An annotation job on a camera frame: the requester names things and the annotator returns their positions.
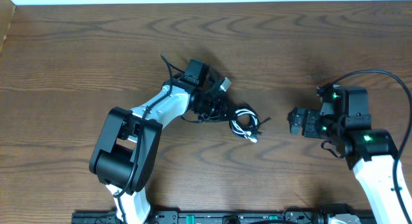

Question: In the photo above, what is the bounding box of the white usb cable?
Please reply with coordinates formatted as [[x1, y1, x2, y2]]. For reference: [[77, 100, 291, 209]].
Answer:
[[230, 109, 259, 144]]

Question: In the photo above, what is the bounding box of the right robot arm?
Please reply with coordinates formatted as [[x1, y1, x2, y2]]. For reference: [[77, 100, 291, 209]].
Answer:
[[287, 86, 411, 223]]

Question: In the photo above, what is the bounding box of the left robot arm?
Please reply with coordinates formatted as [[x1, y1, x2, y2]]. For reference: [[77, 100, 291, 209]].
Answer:
[[89, 59, 231, 223]]

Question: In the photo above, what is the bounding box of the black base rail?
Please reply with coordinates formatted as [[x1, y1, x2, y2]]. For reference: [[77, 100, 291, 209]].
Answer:
[[71, 207, 377, 224]]

